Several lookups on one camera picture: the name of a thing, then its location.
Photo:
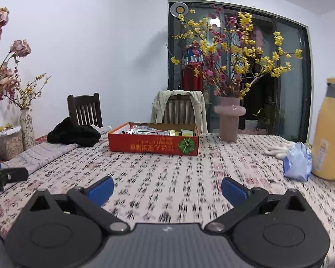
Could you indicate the black fuzzy cloth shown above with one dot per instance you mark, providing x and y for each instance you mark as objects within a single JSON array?
[{"x": 72, "y": 135}]

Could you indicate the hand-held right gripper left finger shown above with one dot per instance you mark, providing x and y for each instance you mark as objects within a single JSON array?
[{"x": 102, "y": 189}]

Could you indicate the dried pink roses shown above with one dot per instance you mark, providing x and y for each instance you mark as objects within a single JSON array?
[{"x": 21, "y": 47}]

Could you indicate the white cotton gloves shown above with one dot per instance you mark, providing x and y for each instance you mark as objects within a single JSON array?
[{"x": 276, "y": 150}]

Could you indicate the wooden slatted chair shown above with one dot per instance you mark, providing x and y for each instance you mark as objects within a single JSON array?
[
  {"x": 178, "y": 109},
  {"x": 85, "y": 109}
]

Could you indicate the round lamp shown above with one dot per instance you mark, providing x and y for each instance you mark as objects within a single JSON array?
[{"x": 178, "y": 9}]

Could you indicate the white lime snack packet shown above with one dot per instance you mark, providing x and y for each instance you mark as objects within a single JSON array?
[{"x": 173, "y": 132}]

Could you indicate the potted plant white pot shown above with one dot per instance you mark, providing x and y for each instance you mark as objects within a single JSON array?
[{"x": 251, "y": 124}]

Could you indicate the orange cardboard box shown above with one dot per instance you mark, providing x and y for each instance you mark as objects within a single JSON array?
[{"x": 153, "y": 145}]

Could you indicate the lime green snack packet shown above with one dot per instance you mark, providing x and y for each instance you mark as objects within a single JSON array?
[{"x": 187, "y": 133}]

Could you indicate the red patterned cloth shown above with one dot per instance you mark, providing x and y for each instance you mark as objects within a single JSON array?
[{"x": 41, "y": 139}]

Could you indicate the pink vase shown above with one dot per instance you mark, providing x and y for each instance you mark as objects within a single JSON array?
[{"x": 229, "y": 120}]

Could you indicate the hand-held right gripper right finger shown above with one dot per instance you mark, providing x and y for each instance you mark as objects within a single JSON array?
[{"x": 234, "y": 191}]

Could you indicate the glass sliding door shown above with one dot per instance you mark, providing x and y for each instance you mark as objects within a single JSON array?
[{"x": 290, "y": 89}]

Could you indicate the clear storage jar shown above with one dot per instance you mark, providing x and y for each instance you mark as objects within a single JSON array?
[{"x": 9, "y": 145}]

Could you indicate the yellow and pink flower branches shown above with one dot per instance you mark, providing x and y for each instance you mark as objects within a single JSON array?
[{"x": 234, "y": 55}]

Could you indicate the leaf patterned ceramic vase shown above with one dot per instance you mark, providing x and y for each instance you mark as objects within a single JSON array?
[{"x": 27, "y": 128}]

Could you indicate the red hanging garment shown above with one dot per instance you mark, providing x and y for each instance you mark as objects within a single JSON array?
[{"x": 191, "y": 81}]

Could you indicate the yellow bottle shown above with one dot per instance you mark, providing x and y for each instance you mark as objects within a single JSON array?
[{"x": 328, "y": 145}]

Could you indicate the blue white plastic bag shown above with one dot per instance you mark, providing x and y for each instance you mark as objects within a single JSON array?
[{"x": 297, "y": 162}]

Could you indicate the thin yellow flower branches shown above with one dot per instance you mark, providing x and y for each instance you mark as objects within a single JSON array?
[{"x": 28, "y": 91}]

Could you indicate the grey patterned folded blanket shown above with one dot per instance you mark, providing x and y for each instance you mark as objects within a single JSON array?
[{"x": 42, "y": 153}]

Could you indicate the chair with beige jacket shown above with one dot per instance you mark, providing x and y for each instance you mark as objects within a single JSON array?
[{"x": 159, "y": 106}]

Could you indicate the pile of silver snack packets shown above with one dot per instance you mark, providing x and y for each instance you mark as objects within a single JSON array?
[{"x": 145, "y": 130}]

